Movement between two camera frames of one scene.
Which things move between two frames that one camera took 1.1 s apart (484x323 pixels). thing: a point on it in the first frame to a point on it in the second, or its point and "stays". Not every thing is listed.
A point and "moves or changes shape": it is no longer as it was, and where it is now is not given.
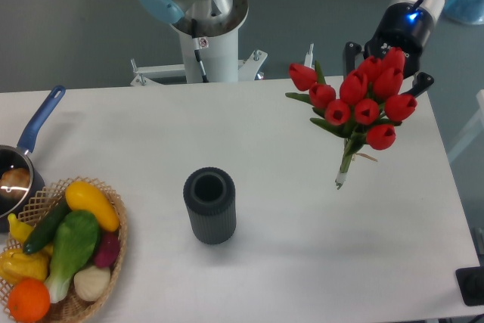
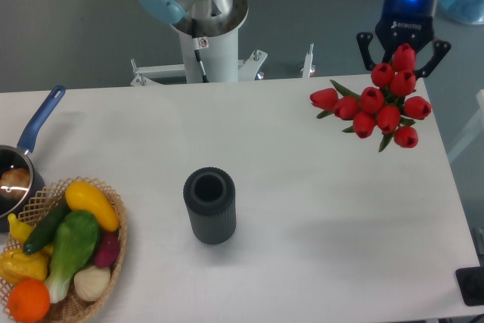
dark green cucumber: [44, 228] stays
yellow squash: [81, 196] stays
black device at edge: [470, 281] stays
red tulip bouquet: [362, 105] moves or changes shape
